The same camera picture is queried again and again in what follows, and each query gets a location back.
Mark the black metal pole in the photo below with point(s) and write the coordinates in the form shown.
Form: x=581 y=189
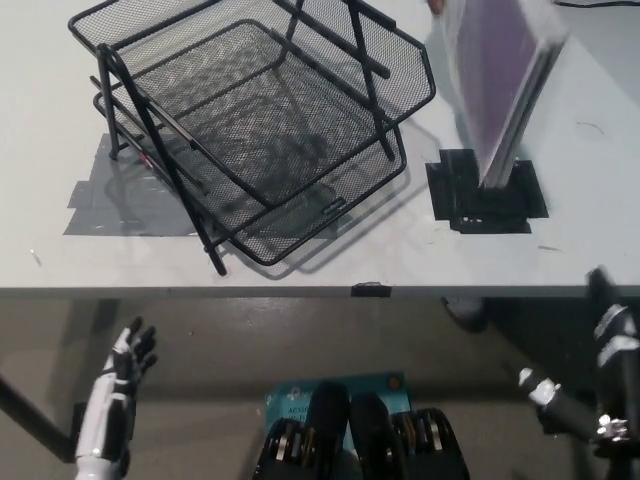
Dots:
x=35 y=420

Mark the black robot left leg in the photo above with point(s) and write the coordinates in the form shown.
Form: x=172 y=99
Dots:
x=330 y=415

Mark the person's white shoe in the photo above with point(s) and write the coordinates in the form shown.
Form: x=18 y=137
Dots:
x=467 y=312

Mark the black mesh two-tier file tray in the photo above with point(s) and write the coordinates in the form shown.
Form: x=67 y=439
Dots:
x=250 y=100

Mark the person's hand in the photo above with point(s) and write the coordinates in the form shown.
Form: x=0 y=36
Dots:
x=436 y=5

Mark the teal printed box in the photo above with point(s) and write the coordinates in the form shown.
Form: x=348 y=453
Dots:
x=292 y=400

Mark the spiral notebook with brown back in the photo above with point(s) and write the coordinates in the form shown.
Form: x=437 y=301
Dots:
x=500 y=75

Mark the small black tape strip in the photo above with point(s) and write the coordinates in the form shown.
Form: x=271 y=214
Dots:
x=371 y=290

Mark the grey tape patch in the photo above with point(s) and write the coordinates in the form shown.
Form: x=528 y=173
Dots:
x=100 y=215

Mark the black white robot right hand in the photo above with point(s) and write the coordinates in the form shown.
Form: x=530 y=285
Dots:
x=617 y=350

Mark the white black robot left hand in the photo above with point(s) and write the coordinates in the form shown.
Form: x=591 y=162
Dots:
x=107 y=400

